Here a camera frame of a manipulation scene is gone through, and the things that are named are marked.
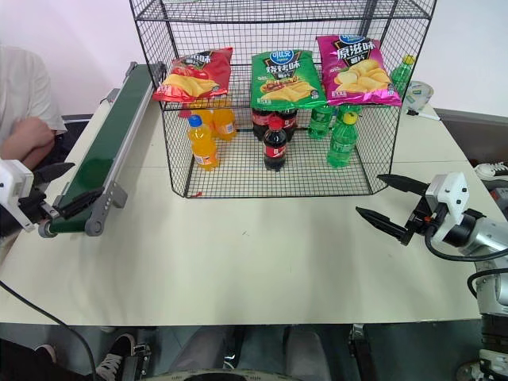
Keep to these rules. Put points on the green potato chips bag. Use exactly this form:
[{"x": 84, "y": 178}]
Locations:
[{"x": 285, "y": 83}]

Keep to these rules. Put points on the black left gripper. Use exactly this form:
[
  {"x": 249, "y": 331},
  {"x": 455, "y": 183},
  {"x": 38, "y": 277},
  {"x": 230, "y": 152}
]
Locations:
[{"x": 35, "y": 206}]

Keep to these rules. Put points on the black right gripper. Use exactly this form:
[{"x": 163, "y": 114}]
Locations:
[{"x": 422, "y": 222}]

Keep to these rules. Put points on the green conveyor belt grey frame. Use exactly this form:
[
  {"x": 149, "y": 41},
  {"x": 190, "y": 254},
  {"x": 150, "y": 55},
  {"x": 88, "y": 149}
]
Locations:
[{"x": 103, "y": 143}]

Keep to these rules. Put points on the green soda bottle yellow cap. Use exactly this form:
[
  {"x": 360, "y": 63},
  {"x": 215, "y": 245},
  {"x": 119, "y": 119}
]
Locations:
[{"x": 342, "y": 147}]

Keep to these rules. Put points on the orange soda bottle blue cap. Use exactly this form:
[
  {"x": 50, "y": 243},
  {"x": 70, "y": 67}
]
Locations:
[{"x": 203, "y": 151}]

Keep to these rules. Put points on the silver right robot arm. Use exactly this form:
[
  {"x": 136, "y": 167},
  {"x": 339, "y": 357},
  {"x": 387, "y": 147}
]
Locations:
[{"x": 486, "y": 236}]

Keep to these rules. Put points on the person bare forearm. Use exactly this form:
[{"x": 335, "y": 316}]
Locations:
[{"x": 28, "y": 139}]

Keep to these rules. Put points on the red potato chips bag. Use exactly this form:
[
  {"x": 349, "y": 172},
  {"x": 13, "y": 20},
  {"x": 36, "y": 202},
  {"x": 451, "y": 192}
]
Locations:
[{"x": 194, "y": 79}]

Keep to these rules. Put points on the white marker pen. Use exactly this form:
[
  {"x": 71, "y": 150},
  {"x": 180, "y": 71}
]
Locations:
[{"x": 424, "y": 115}]

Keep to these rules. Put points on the cola bottle red cap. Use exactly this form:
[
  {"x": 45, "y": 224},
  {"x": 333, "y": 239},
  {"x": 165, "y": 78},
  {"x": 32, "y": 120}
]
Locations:
[{"x": 275, "y": 148}]

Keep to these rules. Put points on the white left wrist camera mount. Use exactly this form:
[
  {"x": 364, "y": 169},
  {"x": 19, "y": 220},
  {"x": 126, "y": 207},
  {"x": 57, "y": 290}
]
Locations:
[{"x": 14, "y": 182}]

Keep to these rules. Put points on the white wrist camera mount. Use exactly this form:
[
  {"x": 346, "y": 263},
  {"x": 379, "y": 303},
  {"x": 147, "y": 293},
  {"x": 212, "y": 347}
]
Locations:
[
  {"x": 14, "y": 182},
  {"x": 452, "y": 190}
]

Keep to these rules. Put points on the white sneaker black laces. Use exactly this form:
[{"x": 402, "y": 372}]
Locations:
[{"x": 492, "y": 168}]

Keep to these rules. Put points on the white printed bowl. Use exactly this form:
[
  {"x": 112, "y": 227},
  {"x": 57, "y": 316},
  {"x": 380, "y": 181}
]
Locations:
[{"x": 420, "y": 93}]

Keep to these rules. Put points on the person white shirt torso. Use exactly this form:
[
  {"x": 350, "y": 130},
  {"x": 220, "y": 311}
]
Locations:
[{"x": 24, "y": 87}]

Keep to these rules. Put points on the magenta potato chips bag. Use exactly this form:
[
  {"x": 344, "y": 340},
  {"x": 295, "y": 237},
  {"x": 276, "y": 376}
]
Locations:
[{"x": 357, "y": 75}]

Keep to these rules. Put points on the dark sneaker pale sole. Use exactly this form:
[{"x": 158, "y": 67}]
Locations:
[{"x": 45, "y": 352}]

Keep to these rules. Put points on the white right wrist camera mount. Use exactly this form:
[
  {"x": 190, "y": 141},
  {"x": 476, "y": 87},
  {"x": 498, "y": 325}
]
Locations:
[{"x": 452, "y": 190}]

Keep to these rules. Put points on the black metal bracket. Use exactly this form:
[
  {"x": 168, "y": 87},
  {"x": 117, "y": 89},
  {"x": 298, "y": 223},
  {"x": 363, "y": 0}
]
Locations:
[{"x": 357, "y": 341}]

